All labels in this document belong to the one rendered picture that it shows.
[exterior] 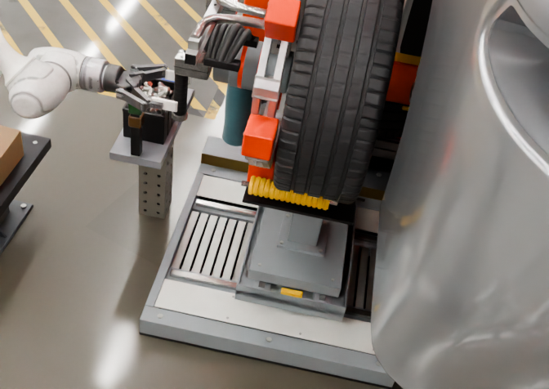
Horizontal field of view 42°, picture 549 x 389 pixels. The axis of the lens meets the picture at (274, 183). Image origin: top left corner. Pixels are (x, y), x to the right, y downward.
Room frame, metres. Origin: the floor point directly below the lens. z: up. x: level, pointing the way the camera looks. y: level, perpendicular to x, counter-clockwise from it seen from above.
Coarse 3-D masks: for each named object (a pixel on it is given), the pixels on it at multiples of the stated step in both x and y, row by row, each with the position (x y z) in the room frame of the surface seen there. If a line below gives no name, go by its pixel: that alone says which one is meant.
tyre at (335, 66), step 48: (336, 0) 1.58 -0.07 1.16; (384, 0) 1.60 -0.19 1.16; (336, 48) 1.48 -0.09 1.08; (384, 48) 1.48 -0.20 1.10; (288, 96) 1.41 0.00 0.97; (336, 96) 1.40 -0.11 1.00; (384, 96) 1.41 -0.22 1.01; (288, 144) 1.37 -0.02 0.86; (336, 144) 1.38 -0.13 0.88; (336, 192) 1.40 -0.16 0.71
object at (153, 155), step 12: (192, 96) 2.09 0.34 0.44; (120, 132) 1.80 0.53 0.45; (120, 144) 1.75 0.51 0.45; (144, 144) 1.77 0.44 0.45; (156, 144) 1.78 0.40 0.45; (168, 144) 1.79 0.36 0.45; (120, 156) 1.70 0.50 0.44; (144, 156) 1.71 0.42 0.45; (156, 156) 1.72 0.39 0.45; (156, 168) 1.69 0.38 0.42
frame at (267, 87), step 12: (300, 0) 1.91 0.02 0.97; (300, 24) 1.94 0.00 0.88; (264, 48) 1.51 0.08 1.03; (264, 60) 1.49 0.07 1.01; (264, 72) 1.47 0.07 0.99; (276, 72) 1.47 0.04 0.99; (264, 84) 1.45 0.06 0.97; (276, 84) 1.45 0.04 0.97; (252, 96) 1.44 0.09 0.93; (264, 96) 1.44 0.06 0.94; (276, 96) 1.44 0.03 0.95; (252, 108) 1.44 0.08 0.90; (276, 108) 1.47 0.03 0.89; (276, 144) 1.71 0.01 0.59
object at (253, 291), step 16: (256, 224) 1.79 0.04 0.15; (256, 240) 1.71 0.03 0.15; (352, 240) 1.77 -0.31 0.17; (240, 272) 1.54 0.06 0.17; (240, 288) 1.49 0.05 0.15; (256, 288) 1.48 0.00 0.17; (272, 288) 1.51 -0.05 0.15; (288, 288) 1.50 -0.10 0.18; (272, 304) 1.48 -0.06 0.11; (288, 304) 1.48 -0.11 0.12; (304, 304) 1.47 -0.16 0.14; (320, 304) 1.47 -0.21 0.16; (336, 304) 1.49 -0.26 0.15; (336, 320) 1.47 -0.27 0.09
